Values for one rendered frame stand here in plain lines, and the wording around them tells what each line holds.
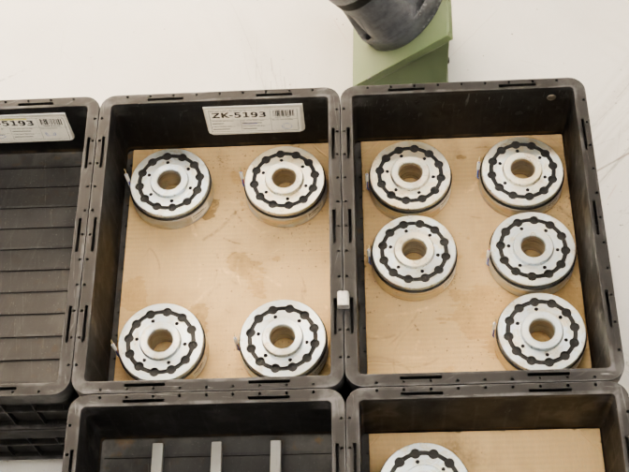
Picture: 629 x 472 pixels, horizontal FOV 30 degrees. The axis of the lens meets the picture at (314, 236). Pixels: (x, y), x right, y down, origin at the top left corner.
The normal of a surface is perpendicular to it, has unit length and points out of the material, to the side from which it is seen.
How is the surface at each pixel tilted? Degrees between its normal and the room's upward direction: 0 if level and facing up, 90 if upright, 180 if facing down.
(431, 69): 90
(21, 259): 0
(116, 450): 0
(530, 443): 0
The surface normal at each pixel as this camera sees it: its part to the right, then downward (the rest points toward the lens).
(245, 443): -0.06, -0.49
